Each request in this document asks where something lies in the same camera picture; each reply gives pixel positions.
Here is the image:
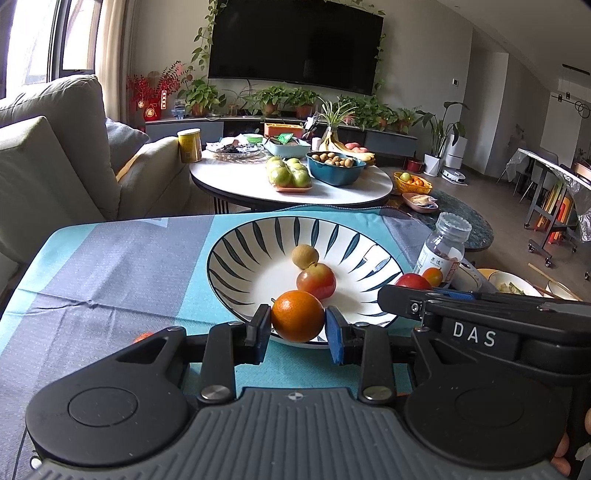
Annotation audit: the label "white vacuum dock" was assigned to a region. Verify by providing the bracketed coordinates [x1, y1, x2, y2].
[441, 134, 465, 169]

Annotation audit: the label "striped white ceramic bowl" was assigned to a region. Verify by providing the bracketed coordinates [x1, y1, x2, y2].
[206, 216, 407, 345]

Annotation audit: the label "red round fruit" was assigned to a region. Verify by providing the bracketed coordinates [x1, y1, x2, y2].
[394, 272, 433, 291]

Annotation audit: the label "small red apple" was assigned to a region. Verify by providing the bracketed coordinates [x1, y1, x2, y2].
[296, 262, 336, 301]

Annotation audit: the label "beige curtain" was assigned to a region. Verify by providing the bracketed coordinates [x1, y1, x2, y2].
[95, 0, 139, 126]

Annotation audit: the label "dark-framed window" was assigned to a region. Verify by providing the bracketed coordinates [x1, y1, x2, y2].
[0, 0, 100, 100]

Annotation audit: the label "wall-mounted black television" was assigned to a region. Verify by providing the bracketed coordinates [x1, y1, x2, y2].
[208, 0, 385, 96]

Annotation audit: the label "potted green plant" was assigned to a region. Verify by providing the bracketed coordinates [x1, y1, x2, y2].
[383, 107, 419, 135]
[185, 79, 223, 117]
[339, 95, 385, 130]
[286, 88, 320, 119]
[252, 85, 290, 116]

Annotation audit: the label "bunch of bananas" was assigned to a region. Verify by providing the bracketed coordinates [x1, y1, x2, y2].
[318, 133, 376, 164]

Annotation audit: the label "yellow fruit basket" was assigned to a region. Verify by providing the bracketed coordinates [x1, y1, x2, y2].
[393, 171, 434, 195]

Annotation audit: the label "dark marble round table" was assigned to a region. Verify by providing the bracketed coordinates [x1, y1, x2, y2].
[385, 188, 495, 253]

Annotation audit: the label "glass plate of snacks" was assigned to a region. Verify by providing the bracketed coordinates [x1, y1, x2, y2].
[205, 141, 269, 161]

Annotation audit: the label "rolling metal rack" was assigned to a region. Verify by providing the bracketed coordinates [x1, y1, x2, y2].
[524, 179, 581, 267]

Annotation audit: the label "tall plant in white pot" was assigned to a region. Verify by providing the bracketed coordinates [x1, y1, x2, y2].
[416, 102, 470, 177]

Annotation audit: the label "yellow-rimmed food bowl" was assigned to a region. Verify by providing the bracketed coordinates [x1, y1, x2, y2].
[475, 268, 544, 297]

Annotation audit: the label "red flower decoration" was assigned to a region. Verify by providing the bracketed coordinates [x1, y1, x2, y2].
[127, 62, 186, 122]

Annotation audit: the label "tray of green apples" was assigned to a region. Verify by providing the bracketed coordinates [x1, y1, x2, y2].
[265, 156, 313, 191]

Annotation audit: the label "yellow tin can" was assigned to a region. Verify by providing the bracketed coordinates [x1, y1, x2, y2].
[177, 128, 203, 164]

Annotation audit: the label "grey cushion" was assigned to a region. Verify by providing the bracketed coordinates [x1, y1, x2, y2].
[105, 117, 151, 174]

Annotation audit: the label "grey television cabinet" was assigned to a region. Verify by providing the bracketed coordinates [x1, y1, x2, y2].
[145, 114, 419, 158]

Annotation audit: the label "pink snack dish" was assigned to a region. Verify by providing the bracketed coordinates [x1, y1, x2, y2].
[402, 192, 439, 213]

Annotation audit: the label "light blue dish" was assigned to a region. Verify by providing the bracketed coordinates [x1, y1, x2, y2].
[263, 136, 311, 158]

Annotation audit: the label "wooden chopsticks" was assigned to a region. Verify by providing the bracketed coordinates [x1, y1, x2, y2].
[528, 263, 583, 302]

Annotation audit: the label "spider plant in vase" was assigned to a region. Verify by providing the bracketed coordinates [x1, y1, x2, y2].
[318, 98, 359, 145]

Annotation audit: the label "orange rectangular box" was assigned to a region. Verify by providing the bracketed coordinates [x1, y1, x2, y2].
[264, 122, 304, 139]

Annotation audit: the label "golden kiwi fruit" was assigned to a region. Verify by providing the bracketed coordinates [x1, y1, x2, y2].
[292, 244, 320, 270]

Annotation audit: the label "person's right hand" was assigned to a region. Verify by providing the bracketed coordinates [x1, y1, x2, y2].
[551, 433, 573, 478]

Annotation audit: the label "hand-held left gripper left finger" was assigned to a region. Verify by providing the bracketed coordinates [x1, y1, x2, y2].
[111, 304, 273, 403]

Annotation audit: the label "large orange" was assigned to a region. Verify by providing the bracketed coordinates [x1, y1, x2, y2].
[271, 290, 325, 343]

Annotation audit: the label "pile of kiwi fruits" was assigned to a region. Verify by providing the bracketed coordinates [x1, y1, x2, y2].
[311, 152, 356, 169]

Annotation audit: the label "clear jar with orange label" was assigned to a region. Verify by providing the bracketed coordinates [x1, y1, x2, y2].
[412, 211, 472, 289]

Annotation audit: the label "round white coffee table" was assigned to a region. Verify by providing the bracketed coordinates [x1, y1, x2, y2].
[189, 147, 393, 206]

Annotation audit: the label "beige sofa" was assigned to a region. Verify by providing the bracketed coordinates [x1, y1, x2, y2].
[0, 74, 192, 265]

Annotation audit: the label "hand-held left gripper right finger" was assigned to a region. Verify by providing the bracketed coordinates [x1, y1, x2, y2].
[324, 305, 417, 402]

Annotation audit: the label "blue ceramic serving bowl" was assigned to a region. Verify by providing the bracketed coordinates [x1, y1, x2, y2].
[306, 151, 366, 186]

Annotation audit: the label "blue and grey tablecloth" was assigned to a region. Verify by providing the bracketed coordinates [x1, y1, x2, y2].
[0, 205, 462, 480]

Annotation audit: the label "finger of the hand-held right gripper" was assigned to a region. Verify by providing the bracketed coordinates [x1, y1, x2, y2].
[430, 288, 479, 304]
[377, 284, 444, 320]

